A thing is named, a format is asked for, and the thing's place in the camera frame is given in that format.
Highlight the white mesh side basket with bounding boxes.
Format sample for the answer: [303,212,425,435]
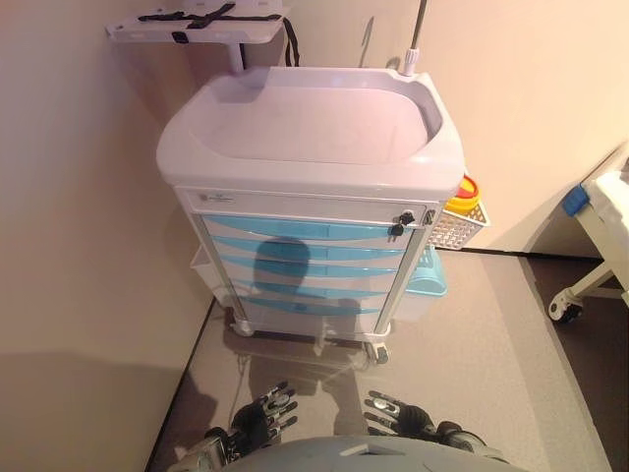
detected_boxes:
[427,199,492,252]

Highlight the thin white floor cable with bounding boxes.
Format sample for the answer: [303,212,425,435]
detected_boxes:
[227,352,253,430]

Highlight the grey robot torso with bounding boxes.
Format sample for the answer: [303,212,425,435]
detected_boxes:
[223,435,532,472]

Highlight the metal IV pole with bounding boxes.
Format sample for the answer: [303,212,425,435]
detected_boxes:
[403,0,425,78]

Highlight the white medical cart body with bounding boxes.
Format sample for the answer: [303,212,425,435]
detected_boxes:
[155,65,466,368]

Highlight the black cart keys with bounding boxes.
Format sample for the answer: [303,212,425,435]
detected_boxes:
[387,210,417,245]

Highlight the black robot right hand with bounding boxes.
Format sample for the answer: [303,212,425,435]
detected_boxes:
[363,389,436,439]

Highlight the blue tape piece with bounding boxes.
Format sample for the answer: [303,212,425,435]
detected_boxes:
[563,182,589,216]

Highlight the yellow red sharps container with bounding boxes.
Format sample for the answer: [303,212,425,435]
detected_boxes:
[444,175,486,213]

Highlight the light blue waste bin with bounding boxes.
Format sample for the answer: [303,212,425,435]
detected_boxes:
[403,245,449,321]

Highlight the white side shelf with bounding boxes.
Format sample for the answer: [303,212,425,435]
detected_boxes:
[104,0,286,75]

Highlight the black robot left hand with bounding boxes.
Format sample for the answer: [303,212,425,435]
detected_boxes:
[230,381,300,446]

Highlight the white side bin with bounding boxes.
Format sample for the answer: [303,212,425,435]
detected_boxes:
[190,244,220,299]

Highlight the black strap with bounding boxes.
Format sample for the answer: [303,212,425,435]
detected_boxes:
[137,2,302,68]

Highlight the white hospital bed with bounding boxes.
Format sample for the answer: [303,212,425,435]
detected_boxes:
[547,142,629,325]

